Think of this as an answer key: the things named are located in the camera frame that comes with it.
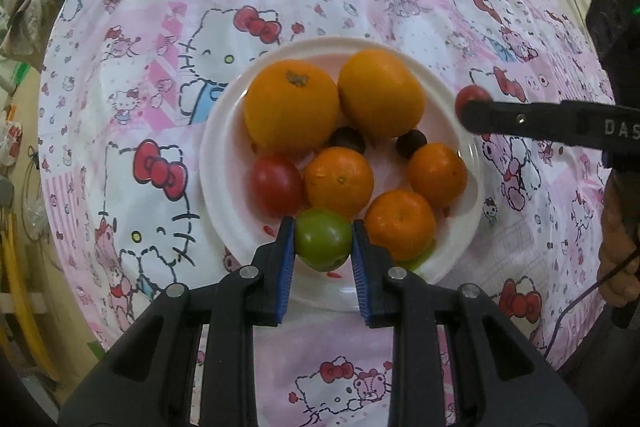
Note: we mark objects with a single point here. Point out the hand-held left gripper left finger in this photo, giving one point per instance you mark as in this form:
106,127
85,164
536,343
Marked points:
286,272

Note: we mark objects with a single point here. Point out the white pink strawberry plate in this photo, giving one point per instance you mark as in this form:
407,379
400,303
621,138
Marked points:
222,147

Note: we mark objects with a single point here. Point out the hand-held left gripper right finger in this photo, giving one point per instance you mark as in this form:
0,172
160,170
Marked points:
361,277

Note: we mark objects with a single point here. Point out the person's right hand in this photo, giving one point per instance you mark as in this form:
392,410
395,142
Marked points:
615,252

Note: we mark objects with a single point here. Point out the large smooth orange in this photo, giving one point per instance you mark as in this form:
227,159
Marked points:
382,92

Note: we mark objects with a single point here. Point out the green tomato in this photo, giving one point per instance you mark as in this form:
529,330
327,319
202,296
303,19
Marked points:
322,237

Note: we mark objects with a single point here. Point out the small mandarin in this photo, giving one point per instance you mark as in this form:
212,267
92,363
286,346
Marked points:
340,182
400,224
437,174

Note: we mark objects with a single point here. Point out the red tomato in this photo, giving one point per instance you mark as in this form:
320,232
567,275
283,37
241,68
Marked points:
275,184
472,94

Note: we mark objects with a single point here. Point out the dark grape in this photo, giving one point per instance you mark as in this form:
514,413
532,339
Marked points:
411,143
348,140

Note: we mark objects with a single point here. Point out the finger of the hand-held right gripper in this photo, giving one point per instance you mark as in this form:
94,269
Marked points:
500,117

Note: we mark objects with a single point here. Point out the yellow tube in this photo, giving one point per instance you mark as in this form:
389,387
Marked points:
17,277

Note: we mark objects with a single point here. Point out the large orange with stem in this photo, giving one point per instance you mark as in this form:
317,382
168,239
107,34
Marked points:
290,112

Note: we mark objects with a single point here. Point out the pink cartoon printed blanket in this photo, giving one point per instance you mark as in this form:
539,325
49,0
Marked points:
150,57

